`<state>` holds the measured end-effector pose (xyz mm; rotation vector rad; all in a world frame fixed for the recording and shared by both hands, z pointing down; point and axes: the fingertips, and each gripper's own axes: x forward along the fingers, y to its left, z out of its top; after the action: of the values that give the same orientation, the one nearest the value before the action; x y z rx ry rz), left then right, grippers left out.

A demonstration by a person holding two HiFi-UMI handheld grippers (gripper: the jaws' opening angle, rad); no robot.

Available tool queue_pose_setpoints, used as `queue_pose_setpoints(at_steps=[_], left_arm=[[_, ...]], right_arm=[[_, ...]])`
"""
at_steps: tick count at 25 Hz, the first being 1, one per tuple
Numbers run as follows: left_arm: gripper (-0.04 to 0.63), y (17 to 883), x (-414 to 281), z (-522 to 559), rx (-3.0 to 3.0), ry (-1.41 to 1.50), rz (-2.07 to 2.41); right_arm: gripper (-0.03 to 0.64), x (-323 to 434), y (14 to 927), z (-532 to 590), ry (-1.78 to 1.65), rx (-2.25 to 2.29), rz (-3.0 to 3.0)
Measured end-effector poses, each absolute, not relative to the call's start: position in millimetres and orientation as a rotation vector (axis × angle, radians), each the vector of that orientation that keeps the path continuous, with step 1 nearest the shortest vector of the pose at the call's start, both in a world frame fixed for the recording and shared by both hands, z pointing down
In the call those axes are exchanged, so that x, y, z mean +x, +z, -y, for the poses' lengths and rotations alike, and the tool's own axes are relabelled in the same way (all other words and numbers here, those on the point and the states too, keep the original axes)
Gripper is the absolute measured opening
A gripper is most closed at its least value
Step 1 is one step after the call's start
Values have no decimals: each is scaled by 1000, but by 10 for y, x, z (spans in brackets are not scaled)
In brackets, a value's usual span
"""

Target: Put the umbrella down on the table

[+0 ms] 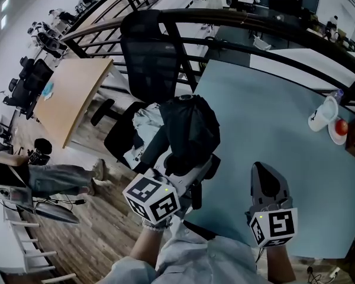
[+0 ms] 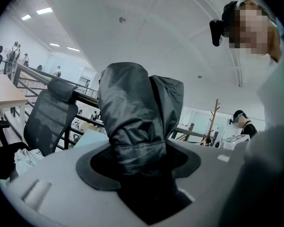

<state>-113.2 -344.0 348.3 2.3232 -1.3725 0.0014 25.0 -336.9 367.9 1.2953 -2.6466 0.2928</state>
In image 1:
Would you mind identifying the white plate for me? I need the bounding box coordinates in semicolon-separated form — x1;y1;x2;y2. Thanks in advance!
327;118;348;146

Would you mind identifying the white printed card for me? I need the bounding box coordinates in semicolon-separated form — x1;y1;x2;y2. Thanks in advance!
131;146;149;163

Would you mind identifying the black metal railing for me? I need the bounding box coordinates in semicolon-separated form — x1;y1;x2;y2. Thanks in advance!
60;0;355;109

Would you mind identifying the white bead bracelet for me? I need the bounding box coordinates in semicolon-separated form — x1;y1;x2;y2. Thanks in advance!
141;220;171;232

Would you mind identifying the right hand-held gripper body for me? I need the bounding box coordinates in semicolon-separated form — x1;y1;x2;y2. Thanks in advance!
244;198;298;248

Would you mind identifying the white crumpled garment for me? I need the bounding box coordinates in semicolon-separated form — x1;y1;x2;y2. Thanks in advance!
132;104;166;147

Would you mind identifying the light blue table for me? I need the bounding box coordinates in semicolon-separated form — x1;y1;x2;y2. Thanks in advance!
185;59;355;260

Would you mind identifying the person's right forearm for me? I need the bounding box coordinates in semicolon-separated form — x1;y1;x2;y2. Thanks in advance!
264;246;296;284

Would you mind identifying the black mesh office chair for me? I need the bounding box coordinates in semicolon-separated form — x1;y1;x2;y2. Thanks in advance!
90;9;181;171

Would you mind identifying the black swivel chair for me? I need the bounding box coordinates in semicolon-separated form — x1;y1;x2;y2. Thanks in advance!
17;58;54;121

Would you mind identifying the black umbrella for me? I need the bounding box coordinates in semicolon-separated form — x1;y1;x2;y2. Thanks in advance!
159;94;222;210

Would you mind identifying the person's left forearm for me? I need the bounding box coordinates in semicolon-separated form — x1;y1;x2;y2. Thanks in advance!
129;226;163;273

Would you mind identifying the blue cloth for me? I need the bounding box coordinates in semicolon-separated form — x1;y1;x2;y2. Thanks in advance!
41;81;55;101

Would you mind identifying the row of ceiling light panels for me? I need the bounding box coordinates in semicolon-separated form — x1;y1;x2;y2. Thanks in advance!
0;0;11;29

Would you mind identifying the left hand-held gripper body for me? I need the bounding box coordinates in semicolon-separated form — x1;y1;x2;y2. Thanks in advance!
122;169;196;226

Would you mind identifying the person's light grey shirt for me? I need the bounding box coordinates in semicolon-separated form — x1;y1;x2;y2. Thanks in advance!
97;217;273;284

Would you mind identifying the light wooden table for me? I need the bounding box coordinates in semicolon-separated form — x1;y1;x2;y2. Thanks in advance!
34;57;128;150

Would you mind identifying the white desk frame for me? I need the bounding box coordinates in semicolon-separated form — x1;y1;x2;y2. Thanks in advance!
2;208;78;284

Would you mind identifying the red apple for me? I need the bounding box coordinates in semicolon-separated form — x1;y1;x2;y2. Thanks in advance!
334;119;349;136

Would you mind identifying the white jug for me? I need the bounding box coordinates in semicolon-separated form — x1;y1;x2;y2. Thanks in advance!
307;95;340;133

